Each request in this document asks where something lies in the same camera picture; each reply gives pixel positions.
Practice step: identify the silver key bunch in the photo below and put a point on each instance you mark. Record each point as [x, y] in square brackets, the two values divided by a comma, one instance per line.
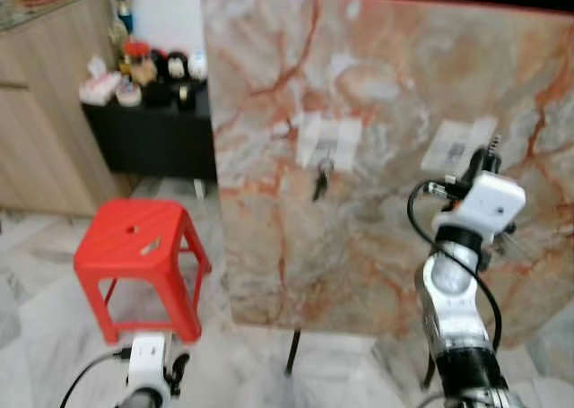
[320, 186]

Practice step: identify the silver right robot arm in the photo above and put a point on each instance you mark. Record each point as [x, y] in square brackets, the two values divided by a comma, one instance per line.
[448, 287]

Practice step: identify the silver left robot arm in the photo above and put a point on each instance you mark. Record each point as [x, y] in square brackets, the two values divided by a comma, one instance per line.
[139, 399]

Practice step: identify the black board stand leg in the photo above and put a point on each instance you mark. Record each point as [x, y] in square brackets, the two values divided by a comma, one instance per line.
[293, 354]

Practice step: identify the red plastic stool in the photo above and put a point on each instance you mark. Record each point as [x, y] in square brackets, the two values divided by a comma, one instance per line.
[134, 247]

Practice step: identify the orange marble pattern board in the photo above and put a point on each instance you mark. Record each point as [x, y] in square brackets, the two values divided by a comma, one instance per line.
[377, 247]

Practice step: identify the black low table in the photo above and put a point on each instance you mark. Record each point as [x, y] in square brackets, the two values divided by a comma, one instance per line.
[152, 139]

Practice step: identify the small white bowl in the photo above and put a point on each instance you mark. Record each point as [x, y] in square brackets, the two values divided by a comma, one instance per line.
[129, 94]

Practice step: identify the light wooden cabinet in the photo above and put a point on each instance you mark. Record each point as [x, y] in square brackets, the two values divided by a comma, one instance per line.
[45, 112]

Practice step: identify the pink white tissue box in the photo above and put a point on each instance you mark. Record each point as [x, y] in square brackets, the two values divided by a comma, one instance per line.
[99, 83]

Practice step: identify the red lidded jar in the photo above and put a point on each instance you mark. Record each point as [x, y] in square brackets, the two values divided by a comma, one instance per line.
[137, 58]

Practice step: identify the blue bottle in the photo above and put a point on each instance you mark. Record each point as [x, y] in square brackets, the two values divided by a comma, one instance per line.
[123, 13]

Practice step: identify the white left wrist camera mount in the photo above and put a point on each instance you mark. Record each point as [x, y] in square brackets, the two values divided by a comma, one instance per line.
[146, 363]

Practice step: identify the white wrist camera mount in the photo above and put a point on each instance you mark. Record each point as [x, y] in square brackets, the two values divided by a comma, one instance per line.
[489, 206]
[146, 363]

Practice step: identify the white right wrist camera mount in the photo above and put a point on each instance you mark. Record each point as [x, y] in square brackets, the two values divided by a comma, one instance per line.
[489, 206]

